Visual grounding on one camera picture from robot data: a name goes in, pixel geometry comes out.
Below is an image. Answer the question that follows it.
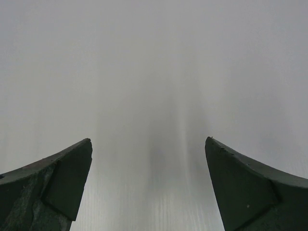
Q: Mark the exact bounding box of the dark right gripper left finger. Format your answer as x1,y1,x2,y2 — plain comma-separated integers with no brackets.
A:
0,138,92,231

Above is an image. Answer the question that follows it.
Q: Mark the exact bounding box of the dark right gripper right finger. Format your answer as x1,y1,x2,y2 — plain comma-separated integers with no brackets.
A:
205,137,308,231

